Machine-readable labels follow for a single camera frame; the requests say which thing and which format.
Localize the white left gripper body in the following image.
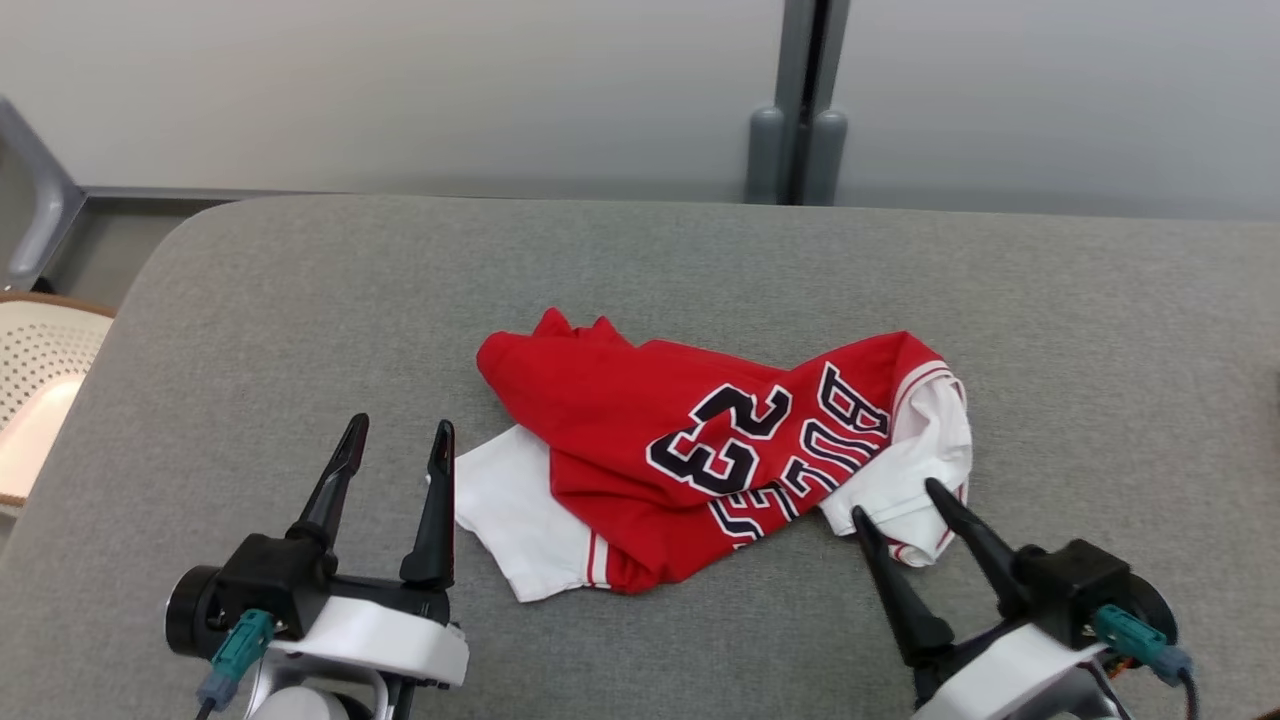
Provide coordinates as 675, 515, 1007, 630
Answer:
265, 575, 469, 689

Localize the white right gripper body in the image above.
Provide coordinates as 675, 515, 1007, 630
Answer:
910, 618, 1116, 720

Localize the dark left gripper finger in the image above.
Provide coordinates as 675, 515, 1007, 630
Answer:
400, 420, 458, 591
287, 413, 370, 551

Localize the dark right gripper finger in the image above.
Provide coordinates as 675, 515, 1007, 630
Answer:
851, 505, 956, 669
924, 477, 1031, 621

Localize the red white Bulls jersey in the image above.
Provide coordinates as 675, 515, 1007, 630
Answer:
453, 308, 973, 604

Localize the thin braided right gripper cable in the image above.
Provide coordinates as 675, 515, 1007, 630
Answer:
1090, 660, 1136, 720

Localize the teal right camera connector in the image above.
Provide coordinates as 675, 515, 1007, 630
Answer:
1090, 603, 1196, 686

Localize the teal camera connector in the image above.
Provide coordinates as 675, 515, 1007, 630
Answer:
1090, 603, 1196, 686
195, 608, 276, 711

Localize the teal left camera connector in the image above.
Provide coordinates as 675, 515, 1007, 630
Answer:
195, 608, 276, 711

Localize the dark grey window sill rail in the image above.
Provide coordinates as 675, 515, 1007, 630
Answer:
80, 185, 336, 206

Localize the grey metal chair frame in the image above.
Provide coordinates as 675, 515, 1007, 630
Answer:
0, 95, 89, 293

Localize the grey window frame post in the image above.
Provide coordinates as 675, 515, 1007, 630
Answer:
812, 0, 851, 206
745, 0, 813, 206

